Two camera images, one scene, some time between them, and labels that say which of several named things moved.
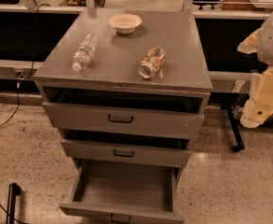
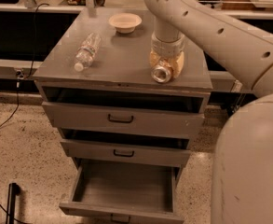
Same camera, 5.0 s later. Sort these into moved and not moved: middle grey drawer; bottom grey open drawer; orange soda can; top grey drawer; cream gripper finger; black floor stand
Moved: cream gripper finger; orange soda can
Not moved: black floor stand; middle grey drawer; bottom grey open drawer; top grey drawer
